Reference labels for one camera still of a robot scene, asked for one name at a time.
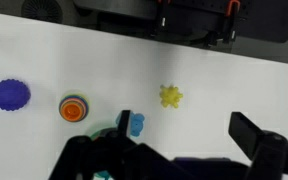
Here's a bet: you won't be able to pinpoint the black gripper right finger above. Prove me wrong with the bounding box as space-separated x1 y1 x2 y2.
228 111 288 180

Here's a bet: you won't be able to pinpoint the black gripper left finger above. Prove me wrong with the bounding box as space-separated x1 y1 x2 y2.
48 109 192 180

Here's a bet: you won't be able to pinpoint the teal toy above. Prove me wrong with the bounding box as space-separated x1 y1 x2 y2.
94 170 112 180

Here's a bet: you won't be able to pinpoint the green plate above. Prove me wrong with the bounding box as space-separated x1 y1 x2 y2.
89 124 118 139

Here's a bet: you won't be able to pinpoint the blue rubber toy figure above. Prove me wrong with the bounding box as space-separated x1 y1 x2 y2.
115 111 146 138

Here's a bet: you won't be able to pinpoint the rainbow stacking cups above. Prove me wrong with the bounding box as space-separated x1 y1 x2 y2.
58 93 91 123

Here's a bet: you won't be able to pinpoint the yellow spiky rubber toy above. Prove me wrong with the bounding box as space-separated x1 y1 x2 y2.
159 84 184 109

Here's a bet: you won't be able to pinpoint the purple scalloped disc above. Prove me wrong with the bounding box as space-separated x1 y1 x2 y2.
0 78 32 112

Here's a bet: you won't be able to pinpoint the orange black clamp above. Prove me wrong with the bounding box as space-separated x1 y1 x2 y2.
221 0 242 45
153 0 172 35

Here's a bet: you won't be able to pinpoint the black round fan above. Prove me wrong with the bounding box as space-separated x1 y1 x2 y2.
20 0 64 24

